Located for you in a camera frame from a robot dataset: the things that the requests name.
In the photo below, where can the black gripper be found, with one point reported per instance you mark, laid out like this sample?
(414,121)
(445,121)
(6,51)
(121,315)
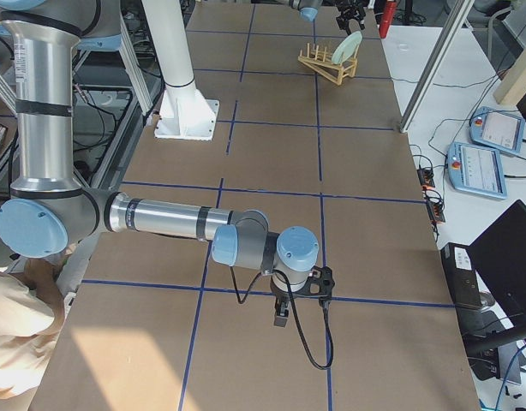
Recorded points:
(282,295)
(348,16)

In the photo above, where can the pale green round plate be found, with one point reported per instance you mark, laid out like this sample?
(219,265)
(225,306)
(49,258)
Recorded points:
(347,48)

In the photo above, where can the red cylinder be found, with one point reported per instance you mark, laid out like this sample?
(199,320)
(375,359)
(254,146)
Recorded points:
(387,17)

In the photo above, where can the wooden dish rack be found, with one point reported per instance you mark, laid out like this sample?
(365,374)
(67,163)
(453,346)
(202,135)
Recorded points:
(319,60)

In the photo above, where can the black usb hub left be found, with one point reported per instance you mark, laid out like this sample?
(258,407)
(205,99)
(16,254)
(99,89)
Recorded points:
(425,176)

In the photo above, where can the black usb hub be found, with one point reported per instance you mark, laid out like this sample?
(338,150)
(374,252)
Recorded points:
(425,176)
(435,210)

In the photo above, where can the teach pendant far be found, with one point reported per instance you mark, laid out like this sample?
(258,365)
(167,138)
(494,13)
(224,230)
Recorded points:
(499,129)

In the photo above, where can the teach pendant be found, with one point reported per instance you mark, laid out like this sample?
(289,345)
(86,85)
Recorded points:
(499,129)
(476,170)

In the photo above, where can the black computer box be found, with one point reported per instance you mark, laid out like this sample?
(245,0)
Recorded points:
(460,276)

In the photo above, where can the black usb hub right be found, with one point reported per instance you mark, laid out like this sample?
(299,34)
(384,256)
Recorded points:
(435,210)

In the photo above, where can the teach pendant near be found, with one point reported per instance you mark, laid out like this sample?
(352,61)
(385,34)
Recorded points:
(476,170)

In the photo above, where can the black monitor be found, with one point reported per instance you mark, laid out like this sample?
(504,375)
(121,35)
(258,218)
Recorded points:
(499,256)

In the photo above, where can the person in beige clothes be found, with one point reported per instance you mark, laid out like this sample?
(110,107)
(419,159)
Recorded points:
(32,314)

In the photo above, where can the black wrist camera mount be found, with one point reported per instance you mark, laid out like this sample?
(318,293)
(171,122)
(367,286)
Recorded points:
(319,284)

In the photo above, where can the grey aluminium frame post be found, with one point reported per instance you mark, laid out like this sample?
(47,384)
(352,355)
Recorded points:
(452,25)

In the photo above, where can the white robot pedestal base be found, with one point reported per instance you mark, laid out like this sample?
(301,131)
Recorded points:
(185,114)

